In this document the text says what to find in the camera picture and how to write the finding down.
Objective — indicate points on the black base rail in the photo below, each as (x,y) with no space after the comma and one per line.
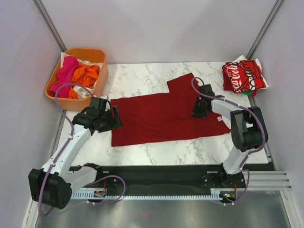
(162,180)

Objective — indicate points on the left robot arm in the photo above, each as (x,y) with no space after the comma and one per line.
(53,184)

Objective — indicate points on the white t shirt in basket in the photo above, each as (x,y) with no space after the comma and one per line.
(82,91)

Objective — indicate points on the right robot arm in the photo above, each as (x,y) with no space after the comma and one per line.
(248,134)

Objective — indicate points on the pink t shirt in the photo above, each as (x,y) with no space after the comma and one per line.
(65,74)

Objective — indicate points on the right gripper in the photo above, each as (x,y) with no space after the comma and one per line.
(196,113)

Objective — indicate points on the red coca cola t shirt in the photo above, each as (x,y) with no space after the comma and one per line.
(226,79)

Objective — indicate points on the aluminium frame profile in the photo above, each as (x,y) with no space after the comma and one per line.
(268,180)

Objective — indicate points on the dark red t shirt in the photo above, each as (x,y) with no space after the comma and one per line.
(164,117)

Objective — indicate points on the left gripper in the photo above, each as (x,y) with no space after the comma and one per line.
(117,123)

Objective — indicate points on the white slotted cable duct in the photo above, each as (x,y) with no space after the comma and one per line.
(88,194)

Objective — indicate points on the orange t shirt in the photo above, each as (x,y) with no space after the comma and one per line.
(85,76)

